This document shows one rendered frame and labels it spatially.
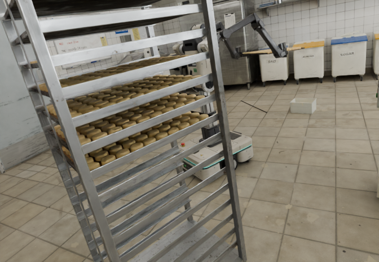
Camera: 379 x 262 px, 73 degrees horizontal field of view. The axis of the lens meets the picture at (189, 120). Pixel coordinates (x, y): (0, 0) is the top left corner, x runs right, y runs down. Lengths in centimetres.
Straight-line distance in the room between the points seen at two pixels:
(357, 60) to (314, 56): 69
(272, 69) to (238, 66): 69
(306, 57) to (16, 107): 488
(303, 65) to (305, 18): 103
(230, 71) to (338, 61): 195
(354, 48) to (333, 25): 83
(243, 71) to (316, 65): 133
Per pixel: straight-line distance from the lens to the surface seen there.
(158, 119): 94
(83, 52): 83
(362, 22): 599
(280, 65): 548
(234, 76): 545
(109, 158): 94
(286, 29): 603
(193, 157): 240
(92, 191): 87
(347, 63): 541
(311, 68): 543
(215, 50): 106
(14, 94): 437
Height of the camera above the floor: 133
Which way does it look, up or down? 19 degrees down
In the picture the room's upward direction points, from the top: 11 degrees counter-clockwise
